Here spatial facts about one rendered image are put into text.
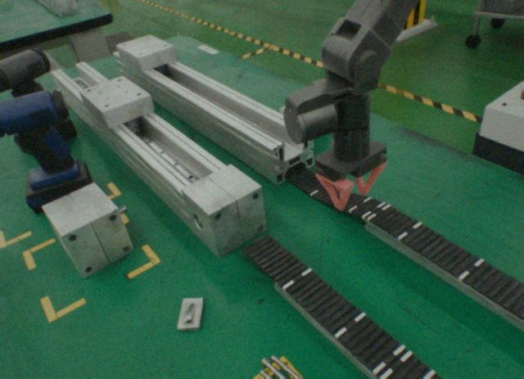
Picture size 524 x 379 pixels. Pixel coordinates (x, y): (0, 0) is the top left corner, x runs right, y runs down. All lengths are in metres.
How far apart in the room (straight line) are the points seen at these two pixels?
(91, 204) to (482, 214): 0.64
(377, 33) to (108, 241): 0.50
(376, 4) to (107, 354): 0.58
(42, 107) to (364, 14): 0.56
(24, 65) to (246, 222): 0.64
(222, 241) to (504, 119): 0.60
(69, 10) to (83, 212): 1.84
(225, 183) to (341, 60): 0.26
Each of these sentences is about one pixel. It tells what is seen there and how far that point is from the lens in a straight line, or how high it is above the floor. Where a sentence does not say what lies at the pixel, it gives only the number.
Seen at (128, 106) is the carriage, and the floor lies 0.90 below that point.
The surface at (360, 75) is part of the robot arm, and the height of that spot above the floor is 1.05.
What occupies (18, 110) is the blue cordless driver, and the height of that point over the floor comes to 0.99.
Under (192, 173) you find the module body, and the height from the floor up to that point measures 0.82.
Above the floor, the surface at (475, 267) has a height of 0.81.
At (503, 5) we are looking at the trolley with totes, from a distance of 3.65.
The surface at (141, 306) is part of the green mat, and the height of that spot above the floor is 0.78.
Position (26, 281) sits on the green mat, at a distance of 0.81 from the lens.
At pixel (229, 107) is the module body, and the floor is 0.83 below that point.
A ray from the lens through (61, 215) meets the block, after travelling 0.75.
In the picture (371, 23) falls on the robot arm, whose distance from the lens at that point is 0.60.
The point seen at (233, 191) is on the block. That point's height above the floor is 0.87.
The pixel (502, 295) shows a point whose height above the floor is 0.81.
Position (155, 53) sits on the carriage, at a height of 0.90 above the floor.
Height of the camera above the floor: 1.28
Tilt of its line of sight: 37 degrees down
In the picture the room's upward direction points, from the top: 8 degrees counter-clockwise
